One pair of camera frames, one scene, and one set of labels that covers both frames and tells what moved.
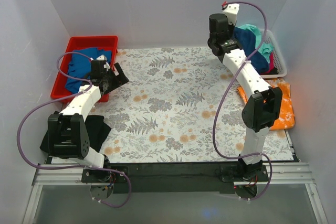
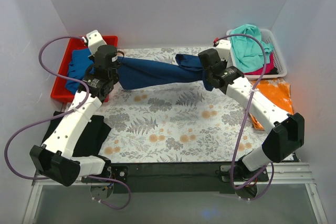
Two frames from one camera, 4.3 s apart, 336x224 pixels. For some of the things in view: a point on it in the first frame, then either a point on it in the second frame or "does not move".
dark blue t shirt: x=245 y=40 -> x=136 y=73
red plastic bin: x=58 y=91 does not move
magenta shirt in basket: x=271 y=65 does not move
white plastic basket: x=270 y=38 does not move
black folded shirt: x=98 y=130 does not move
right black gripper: x=233 y=31 -> x=208 y=57
